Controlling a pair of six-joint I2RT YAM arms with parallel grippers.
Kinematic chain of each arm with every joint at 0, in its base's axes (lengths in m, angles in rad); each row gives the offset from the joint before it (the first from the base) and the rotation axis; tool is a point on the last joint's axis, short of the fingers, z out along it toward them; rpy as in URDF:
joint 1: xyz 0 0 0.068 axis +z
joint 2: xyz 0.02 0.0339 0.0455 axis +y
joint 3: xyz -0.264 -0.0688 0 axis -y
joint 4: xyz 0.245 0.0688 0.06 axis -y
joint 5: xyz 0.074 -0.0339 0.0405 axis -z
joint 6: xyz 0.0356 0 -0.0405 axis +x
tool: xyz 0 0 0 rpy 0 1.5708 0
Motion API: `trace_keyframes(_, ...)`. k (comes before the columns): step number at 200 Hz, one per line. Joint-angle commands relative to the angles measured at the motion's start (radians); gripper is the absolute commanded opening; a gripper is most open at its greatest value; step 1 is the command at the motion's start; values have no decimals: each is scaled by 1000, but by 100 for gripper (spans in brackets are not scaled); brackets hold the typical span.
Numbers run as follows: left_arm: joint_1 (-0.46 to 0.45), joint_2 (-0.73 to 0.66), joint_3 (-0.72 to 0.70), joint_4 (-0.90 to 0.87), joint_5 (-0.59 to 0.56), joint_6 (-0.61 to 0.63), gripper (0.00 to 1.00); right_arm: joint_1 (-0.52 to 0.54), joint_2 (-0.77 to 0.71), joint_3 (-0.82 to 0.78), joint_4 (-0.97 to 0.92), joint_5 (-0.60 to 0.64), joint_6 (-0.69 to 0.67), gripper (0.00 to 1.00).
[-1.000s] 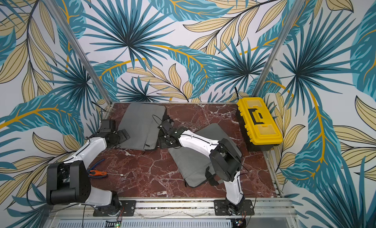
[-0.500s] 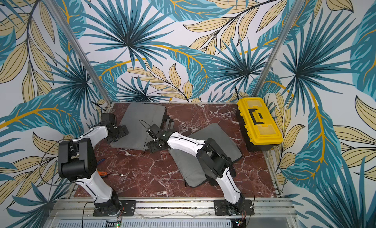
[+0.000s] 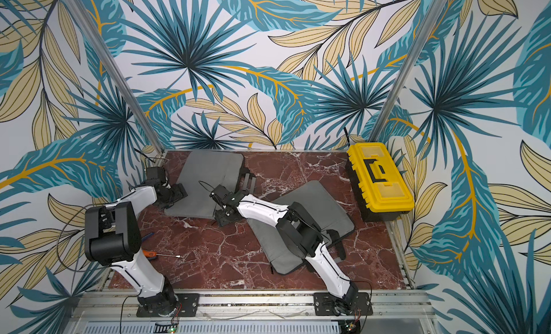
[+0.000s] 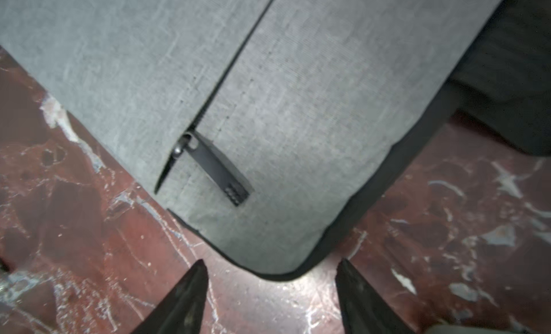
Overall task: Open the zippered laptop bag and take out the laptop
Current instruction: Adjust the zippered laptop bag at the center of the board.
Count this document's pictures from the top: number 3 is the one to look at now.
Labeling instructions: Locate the grey laptop bag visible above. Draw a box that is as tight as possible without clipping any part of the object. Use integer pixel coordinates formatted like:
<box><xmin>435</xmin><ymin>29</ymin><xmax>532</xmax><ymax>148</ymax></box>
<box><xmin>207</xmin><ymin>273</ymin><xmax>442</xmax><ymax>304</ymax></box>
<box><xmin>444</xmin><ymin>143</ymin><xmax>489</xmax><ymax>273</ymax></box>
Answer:
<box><xmin>247</xmin><ymin>180</ymin><xmax>355</xmax><ymax>275</ymax></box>
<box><xmin>164</xmin><ymin>150</ymin><xmax>245</xmax><ymax>219</ymax></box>

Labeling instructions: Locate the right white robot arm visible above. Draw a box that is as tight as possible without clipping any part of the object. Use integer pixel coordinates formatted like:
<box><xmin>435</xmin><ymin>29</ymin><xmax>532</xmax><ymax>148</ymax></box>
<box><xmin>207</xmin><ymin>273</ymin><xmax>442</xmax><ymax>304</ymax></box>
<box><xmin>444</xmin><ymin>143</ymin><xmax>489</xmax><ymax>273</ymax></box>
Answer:
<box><xmin>209</xmin><ymin>185</ymin><xmax>358</xmax><ymax>315</ymax></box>

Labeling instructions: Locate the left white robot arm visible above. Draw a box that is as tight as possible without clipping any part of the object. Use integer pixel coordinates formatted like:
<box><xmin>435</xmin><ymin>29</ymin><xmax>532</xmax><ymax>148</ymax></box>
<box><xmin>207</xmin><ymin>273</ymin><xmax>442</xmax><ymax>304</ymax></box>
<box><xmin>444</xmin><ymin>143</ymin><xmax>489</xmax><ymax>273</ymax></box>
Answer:
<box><xmin>85</xmin><ymin>184</ymin><xmax>187</xmax><ymax>317</ymax></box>

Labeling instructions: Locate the yellow black toolbox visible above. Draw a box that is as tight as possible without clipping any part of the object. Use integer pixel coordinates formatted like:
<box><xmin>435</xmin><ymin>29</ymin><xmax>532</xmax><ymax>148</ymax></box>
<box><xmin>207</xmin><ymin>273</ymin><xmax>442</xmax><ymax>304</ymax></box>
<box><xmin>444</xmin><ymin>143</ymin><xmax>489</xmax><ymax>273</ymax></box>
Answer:
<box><xmin>345</xmin><ymin>143</ymin><xmax>415</xmax><ymax>222</ymax></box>

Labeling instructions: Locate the orange handled screwdriver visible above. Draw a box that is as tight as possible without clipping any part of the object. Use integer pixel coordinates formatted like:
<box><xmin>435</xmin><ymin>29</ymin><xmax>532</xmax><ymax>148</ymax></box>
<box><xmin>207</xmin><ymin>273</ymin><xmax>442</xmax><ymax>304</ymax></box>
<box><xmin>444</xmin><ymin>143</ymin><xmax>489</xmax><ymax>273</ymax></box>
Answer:
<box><xmin>143</xmin><ymin>250</ymin><xmax>182</xmax><ymax>260</ymax></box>

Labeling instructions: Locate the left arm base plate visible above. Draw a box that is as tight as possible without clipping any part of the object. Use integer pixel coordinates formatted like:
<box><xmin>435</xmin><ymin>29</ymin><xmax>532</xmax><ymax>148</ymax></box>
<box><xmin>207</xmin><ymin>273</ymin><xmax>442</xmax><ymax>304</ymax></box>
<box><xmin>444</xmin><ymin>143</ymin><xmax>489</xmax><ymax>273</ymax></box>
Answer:
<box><xmin>136</xmin><ymin>293</ymin><xmax>199</xmax><ymax>318</ymax></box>

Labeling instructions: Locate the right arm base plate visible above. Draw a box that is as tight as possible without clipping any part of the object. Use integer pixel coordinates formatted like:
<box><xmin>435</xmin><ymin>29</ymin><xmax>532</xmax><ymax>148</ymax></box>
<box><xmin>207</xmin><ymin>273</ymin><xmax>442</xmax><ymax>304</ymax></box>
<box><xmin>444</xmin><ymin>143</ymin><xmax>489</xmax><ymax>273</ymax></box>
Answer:
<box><xmin>313</xmin><ymin>292</ymin><xmax>373</xmax><ymax>316</ymax></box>

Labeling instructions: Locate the front aluminium rail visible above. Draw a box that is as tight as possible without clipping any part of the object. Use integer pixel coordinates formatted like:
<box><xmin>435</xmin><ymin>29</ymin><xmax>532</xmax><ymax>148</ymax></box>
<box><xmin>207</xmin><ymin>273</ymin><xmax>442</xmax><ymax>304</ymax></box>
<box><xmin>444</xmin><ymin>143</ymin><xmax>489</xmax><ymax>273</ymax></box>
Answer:
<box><xmin>71</xmin><ymin>290</ymin><xmax>436</xmax><ymax>321</ymax></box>

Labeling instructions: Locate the left aluminium frame post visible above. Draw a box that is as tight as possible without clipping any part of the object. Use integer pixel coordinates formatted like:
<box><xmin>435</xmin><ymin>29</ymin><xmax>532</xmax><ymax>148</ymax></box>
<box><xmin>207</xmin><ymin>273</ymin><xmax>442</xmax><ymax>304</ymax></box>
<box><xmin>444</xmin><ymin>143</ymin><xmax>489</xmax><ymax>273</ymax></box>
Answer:
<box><xmin>62</xmin><ymin>0</ymin><xmax>165</xmax><ymax>155</ymax></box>

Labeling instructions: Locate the aluminium frame post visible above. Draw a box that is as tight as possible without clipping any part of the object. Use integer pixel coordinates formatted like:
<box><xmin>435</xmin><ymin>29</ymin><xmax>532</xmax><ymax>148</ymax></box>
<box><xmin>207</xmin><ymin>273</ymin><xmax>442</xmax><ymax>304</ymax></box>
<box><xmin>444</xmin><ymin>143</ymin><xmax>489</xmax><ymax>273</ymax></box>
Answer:
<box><xmin>62</xmin><ymin>0</ymin><xmax>165</xmax><ymax>155</ymax></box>
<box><xmin>368</xmin><ymin>0</ymin><xmax>447</xmax><ymax>143</ymax></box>

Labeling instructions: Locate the right aluminium frame post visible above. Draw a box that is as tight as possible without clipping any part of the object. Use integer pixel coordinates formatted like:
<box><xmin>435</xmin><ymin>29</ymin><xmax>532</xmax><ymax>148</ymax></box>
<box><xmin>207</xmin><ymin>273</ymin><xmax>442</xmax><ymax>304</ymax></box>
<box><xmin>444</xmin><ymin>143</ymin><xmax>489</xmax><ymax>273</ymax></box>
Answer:
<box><xmin>368</xmin><ymin>0</ymin><xmax>447</xmax><ymax>143</ymax></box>

